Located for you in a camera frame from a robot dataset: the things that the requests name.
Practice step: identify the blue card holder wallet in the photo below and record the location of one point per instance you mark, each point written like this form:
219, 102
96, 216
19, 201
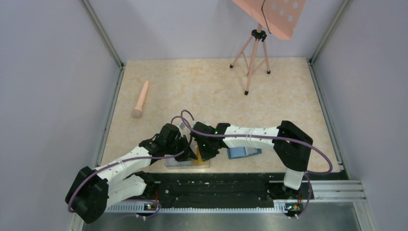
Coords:
242, 152

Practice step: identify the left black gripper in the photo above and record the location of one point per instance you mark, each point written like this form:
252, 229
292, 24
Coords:
188, 154

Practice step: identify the clear acrylic card stand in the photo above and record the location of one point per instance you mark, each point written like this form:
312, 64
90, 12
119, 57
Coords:
173, 164

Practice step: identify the aluminium slotted rail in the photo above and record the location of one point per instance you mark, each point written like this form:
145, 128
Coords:
146, 208

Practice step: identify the pink cylindrical handle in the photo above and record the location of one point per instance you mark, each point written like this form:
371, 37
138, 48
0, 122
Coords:
138, 109

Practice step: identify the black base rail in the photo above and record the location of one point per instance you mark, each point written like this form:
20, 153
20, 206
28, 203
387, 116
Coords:
220, 190

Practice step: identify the pink tripod stand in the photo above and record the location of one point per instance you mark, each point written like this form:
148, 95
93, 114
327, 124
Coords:
259, 36

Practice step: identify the pink perforated board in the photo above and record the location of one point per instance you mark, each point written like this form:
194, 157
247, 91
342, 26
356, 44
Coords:
279, 17

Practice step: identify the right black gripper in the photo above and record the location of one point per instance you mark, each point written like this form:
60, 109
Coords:
206, 156

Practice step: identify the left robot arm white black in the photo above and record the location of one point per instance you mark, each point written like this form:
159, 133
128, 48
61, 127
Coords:
95, 189

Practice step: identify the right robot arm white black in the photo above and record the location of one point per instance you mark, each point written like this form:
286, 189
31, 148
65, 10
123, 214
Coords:
291, 144

